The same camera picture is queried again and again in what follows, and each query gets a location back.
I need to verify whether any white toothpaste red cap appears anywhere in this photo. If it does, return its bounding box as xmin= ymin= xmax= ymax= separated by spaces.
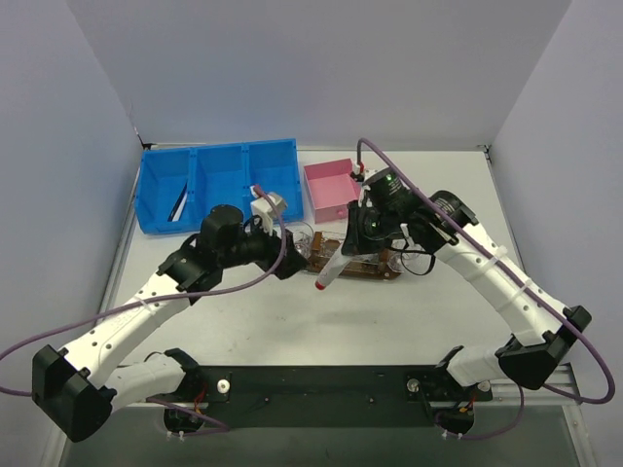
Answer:
xmin=314 ymin=251 xmax=350 ymax=291

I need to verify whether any brown wooden tray holder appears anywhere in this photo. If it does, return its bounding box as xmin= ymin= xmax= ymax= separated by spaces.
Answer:
xmin=306 ymin=231 xmax=403 ymax=280

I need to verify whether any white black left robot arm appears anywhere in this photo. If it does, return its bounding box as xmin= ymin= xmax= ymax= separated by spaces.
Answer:
xmin=32 ymin=193 xmax=307 ymax=443

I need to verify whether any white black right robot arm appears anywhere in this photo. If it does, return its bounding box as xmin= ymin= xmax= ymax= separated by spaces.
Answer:
xmin=342 ymin=168 xmax=592 ymax=390

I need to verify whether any pink wooden drawer box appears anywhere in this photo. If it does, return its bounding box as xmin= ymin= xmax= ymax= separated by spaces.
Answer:
xmin=304 ymin=159 xmax=360 ymax=224

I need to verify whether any blue plastic bin right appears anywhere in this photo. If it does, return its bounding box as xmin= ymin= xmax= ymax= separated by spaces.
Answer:
xmin=244 ymin=139 xmax=305 ymax=222

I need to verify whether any blue plastic bin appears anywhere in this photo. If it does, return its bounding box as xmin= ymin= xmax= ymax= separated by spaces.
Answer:
xmin=134 ymin=148 xmax=195 ymax=235
xmin=188 ymin=143 xmax=250 ymax=230
xmin=244 ymin=139 xmax=305 ymax=222

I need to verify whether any blue plastic bin middle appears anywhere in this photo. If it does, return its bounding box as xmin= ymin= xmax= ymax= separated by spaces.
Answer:
xmin=188 ymin=143 xmax=250 ymax=230

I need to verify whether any blue plastic bin left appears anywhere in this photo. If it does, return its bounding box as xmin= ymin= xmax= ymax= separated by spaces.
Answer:
xmin=134 ymin=148 xmax=195 ymax=235

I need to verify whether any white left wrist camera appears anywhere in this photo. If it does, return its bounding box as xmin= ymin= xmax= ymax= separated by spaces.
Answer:
xmin=250 ymin=185 xmax=288 ymax=234

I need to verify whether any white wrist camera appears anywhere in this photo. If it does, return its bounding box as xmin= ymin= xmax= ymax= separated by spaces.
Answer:
xmin=349 ymin=164 xmax=378 ymax=184
xmin=250 ymin=185 xmax=288 ymax=234

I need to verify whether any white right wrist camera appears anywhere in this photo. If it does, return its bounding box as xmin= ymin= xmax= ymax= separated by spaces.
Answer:
xmin=349 ymin=164 xmax=378 ymax=184

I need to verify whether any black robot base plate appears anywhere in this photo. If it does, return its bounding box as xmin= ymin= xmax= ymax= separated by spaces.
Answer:
xmin=159 ymin=365 xmax=493 ymax=429

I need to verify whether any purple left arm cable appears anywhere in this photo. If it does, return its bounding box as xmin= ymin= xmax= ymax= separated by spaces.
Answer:
xmin=0 ymin=184 xmax=296 ymax=434

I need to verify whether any aluminium frame rail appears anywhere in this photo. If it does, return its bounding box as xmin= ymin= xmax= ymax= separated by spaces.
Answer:
xmin=56 ymin=367 xmax=583 ymax=410

